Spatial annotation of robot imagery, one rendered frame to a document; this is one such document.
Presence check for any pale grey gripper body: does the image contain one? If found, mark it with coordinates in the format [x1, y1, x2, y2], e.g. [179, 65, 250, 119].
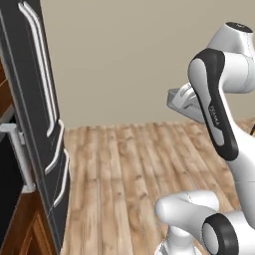
[166, 83, 206, 125]

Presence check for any white oven handle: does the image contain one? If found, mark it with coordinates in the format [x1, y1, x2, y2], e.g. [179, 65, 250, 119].
[0, 123, 37, 194]

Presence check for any black oven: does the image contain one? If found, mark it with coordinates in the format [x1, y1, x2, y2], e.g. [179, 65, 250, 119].
[0, 114, 25, 247]

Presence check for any long white fridge door handle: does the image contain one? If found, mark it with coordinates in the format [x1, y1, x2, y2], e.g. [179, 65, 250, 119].
[23, 0, 61, 125]
[17, 2, 56, 137]

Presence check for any dark grey fridge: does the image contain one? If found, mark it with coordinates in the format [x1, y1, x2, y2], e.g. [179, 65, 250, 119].
[0, 0, 72, 254]

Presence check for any brown wooden cabinet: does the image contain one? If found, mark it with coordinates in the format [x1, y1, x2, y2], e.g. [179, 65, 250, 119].
[0, 59, 60, 255]

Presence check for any short white fridge drawer handle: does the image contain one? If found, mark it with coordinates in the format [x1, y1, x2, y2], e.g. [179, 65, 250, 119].
[53, 148, 71, 208]

